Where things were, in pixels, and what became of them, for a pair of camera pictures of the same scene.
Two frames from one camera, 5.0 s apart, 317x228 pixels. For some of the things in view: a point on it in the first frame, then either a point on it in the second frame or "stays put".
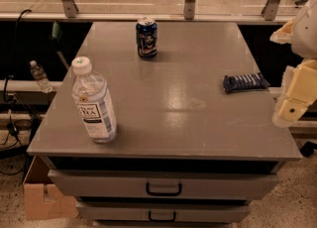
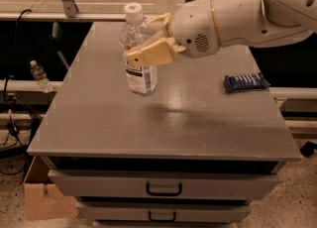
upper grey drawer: (162, 185) stays put
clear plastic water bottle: (90, 91) → (142, 79)
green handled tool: (57, 34) stays put
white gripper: (306, 37) → (193, 27)
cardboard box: (44, 200) stays put
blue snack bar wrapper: (242, 82) stays put
